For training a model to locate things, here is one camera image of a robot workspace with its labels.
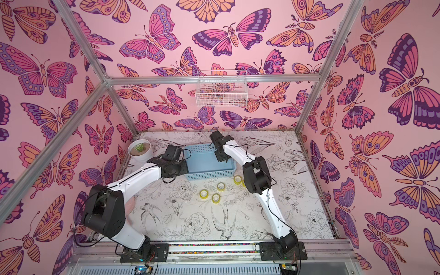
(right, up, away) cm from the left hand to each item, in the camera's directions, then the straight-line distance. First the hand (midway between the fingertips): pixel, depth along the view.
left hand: (186, 167), depth 92 cm
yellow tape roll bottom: (+16, -16, -2) cm, 23 cm away
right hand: (+18, +5, +13) cm, 23 cm away
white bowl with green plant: (-27, +9, +5) cm, 29 cm away
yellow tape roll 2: (+28, -7, +3) cm, 29 cm away
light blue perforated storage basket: (+7, +1, +14) cm, 16 cm away
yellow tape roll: (+28, -4, -23) cm, 37 cm away
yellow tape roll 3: (+19, -11, 0) cm, 21 cm away
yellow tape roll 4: (+10, -14, -1) cm, 17 cm away
